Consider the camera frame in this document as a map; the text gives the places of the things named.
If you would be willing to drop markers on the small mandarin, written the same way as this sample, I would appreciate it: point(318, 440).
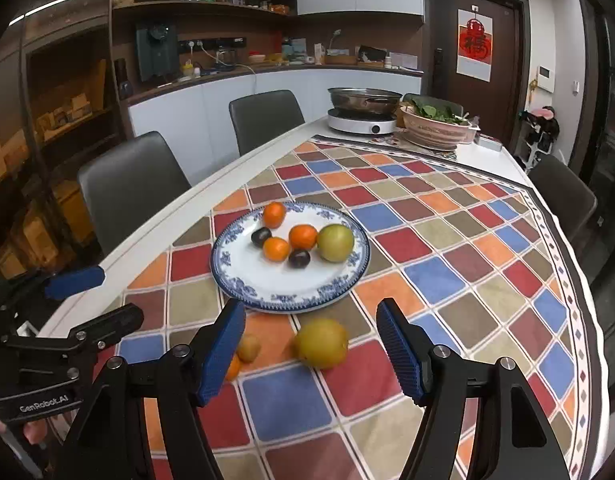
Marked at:
point(273, 215)
point(233, 369)
point(276, 249)

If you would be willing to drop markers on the black wall coffee machine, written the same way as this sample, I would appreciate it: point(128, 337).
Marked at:
point(157, 51)

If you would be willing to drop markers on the small mandarin front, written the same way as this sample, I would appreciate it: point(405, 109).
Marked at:
point(276, 249)

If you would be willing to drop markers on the right side grey chair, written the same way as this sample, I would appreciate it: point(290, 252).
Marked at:
point(566, 195)

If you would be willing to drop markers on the blue white patterned plate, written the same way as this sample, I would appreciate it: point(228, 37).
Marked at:
point(241, 270)

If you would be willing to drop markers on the white induction cooker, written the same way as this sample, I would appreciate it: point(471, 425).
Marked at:
point(362, 124)

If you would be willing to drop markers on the grey dining chair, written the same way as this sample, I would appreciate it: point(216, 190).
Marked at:
point(262, 117)
point(128, 185)

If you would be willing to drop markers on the large orange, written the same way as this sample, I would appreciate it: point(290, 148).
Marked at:
point(303, 237)

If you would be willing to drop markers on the red fu door poster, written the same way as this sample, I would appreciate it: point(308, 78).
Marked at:
point(474, 45)

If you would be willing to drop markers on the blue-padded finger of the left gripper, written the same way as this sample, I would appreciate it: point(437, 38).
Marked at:
point(93, 336)
point(51, 286)

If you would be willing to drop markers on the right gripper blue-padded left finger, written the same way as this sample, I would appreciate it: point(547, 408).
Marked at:
point(200, 367)

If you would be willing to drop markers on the yellow pear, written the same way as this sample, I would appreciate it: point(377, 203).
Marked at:
point(321, 344)

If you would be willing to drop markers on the pink basket with greens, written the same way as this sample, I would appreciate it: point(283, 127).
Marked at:
point(430, 126)

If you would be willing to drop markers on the small white box on table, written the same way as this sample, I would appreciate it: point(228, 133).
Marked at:
point(488, 142)

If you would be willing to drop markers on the far grey dining chair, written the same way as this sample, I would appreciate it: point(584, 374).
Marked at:
point(262, 117)

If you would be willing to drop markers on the near grey dining chair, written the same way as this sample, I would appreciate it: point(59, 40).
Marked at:
point(128, 185)

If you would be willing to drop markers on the dark brown door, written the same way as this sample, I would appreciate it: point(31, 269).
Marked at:
point(497, 103)

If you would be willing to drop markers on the brown kiwi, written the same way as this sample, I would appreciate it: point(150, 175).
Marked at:
point(248, 348)

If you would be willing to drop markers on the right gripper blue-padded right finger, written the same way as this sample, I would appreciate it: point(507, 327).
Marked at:
point(422, 367)

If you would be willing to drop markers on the green apple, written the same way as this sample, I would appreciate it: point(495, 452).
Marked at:
point(335, 243)

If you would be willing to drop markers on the steel wok pan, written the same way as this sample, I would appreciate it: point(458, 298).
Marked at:
point(365, 100)

